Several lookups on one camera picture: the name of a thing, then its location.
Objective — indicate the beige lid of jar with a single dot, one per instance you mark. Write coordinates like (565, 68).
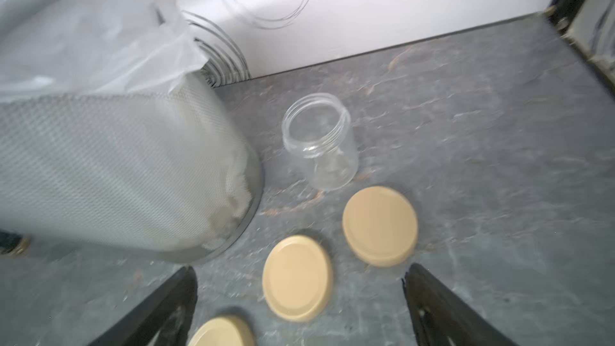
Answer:
(224, 331)
(298, 279)

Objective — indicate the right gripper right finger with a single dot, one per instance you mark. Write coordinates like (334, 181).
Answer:
(440, 317)

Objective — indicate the white trash bag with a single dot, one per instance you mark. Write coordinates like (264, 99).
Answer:
(94, 47)

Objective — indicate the dark spice bottle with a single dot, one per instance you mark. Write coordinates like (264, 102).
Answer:
(12, 244)

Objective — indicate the glass rice jar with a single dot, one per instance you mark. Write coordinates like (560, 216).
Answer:
(317, 133)

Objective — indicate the mesh trash bin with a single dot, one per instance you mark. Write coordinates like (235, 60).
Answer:
(166, 175)

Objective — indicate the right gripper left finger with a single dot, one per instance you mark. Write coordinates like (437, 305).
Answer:
(163, 318)

